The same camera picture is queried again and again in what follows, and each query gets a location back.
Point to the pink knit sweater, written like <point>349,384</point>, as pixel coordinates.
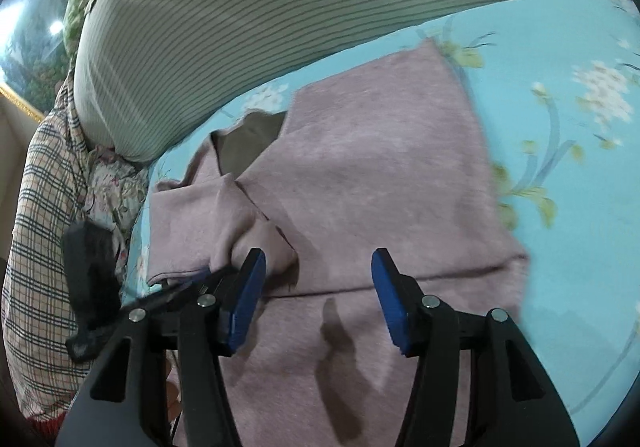
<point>385,155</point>

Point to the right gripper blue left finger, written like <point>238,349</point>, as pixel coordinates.
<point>123,400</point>

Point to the floral patterned pillow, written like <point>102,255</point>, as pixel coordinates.
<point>116,192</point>

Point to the plaid checkered pillow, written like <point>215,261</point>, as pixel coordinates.
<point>36,316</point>

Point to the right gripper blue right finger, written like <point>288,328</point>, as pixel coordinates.
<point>513,401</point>

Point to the landscape painting gold frame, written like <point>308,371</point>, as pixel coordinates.
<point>34,62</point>

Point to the light blue floral bedsheet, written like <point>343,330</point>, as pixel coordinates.
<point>556,85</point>

